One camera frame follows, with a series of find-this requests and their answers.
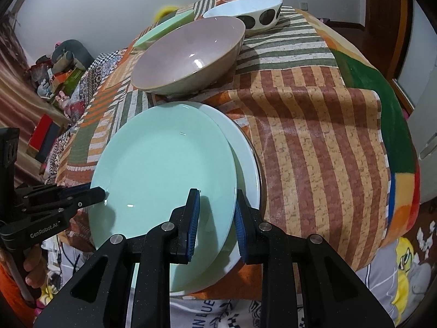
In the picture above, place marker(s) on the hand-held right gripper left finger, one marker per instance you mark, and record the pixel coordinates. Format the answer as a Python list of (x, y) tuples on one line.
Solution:
[(193, 225)]

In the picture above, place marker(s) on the striped patchwork blanket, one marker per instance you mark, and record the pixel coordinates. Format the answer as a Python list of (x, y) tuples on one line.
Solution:
[(307, 126)]

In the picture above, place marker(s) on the patterned bed sheet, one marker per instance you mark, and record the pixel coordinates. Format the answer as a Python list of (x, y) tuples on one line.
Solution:
[(102, 65)]

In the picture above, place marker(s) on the mint green plate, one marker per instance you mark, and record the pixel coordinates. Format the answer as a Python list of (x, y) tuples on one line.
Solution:
[(164, 164)]

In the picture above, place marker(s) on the person's left hand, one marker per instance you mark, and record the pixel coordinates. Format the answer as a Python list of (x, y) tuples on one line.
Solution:
[(34, 270)]

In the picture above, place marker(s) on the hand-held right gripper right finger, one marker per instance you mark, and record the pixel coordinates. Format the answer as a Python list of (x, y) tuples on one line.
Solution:
[(240, 232)]

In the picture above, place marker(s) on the pink bunny toy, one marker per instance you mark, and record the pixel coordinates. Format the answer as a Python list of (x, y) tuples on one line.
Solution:
[(63, 100)]

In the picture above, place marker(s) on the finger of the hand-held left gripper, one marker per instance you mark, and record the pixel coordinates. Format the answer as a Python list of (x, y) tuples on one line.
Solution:
[(75, 190), (90, 197)]

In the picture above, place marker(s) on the grey plush pillow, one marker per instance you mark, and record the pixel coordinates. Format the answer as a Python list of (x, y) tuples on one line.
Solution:
[(73, 47)]

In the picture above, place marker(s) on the pile of toys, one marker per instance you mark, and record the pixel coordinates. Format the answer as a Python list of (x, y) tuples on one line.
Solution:
[(42, 71)]

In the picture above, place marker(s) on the striped brown curtain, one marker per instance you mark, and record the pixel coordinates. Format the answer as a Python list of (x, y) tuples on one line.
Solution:
[(13, 92)]

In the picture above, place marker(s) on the white bowl with black dots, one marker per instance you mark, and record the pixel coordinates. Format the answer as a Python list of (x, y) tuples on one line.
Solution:
[(239, 6)]

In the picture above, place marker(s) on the mint green bowl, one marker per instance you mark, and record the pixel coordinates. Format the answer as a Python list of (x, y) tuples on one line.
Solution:
[(160, 29)]

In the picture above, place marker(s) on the pink bowl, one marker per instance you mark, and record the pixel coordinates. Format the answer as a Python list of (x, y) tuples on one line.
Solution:
[(184, 51)]

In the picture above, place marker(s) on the wall socket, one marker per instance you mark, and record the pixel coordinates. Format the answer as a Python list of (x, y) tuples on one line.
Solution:
[(304, 5)]

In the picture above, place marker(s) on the red box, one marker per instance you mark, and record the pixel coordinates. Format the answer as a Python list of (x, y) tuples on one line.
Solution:
[(41, 133)]

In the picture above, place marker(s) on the green storage box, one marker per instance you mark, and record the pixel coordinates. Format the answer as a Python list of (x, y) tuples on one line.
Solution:
[(73, 78)]

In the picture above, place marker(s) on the colourful fleece blanket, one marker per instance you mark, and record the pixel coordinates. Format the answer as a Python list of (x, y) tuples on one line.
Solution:
[(392, 126)]

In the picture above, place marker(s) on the white plate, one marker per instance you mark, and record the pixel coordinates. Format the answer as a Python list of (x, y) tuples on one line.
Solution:
[(247, 177)]

